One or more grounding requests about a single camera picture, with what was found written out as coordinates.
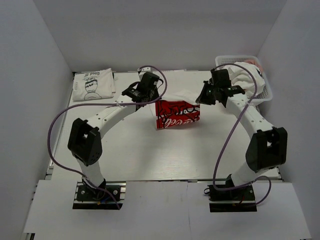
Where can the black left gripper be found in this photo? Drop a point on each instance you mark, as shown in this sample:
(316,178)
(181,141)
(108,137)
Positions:
(156,96)

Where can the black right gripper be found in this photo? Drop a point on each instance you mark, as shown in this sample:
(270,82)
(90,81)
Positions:
(202,98)

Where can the white t-shirt with red-black print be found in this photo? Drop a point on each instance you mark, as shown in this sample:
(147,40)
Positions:
(175,109)

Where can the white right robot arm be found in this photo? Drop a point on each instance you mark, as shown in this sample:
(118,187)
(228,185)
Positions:
(267,148)

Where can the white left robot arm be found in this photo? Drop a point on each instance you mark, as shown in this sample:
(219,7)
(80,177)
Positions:
(85,139)

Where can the crumpled white t-shirt in basket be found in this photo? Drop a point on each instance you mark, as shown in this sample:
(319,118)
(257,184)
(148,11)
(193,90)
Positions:
(252,84)

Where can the folded white cartoon t-shirt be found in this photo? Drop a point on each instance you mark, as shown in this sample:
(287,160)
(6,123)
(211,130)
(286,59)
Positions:
(93,85)

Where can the white perforated plastic basket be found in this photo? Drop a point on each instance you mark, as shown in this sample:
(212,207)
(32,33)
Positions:
(223,60)

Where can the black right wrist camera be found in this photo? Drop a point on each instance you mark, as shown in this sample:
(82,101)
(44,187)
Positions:
(220,78)

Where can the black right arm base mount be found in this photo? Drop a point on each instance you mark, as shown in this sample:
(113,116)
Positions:
(241,200)

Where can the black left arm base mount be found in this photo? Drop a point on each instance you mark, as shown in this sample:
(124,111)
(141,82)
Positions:
(86,198)

